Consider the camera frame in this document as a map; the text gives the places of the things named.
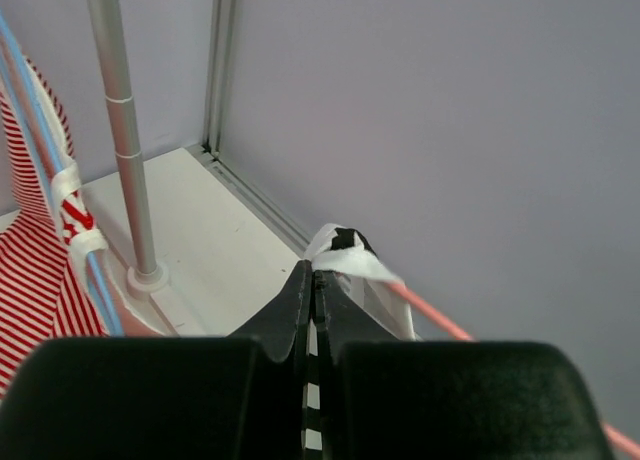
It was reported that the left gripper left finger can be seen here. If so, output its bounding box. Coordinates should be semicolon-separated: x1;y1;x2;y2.
1;261;313;459

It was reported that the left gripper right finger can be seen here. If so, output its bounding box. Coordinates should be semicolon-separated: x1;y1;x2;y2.
313;272;613;459

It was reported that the black white striped tank top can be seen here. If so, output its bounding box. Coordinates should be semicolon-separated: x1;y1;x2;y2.
304;224;415;459

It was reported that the pink wire hanger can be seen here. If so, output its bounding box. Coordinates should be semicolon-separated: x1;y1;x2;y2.
387;283;639;459

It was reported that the red white striped tank top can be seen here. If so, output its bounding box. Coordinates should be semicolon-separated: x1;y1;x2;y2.
1;88;107;395

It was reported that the white clothes rack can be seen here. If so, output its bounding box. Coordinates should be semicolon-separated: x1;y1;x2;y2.
86;0;181;336

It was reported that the blue wire hanger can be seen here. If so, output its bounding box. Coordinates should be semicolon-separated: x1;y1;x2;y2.
1;19;125;337

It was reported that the right aluminium frame post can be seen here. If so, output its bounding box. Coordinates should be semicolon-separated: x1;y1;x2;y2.
189;0;310;255

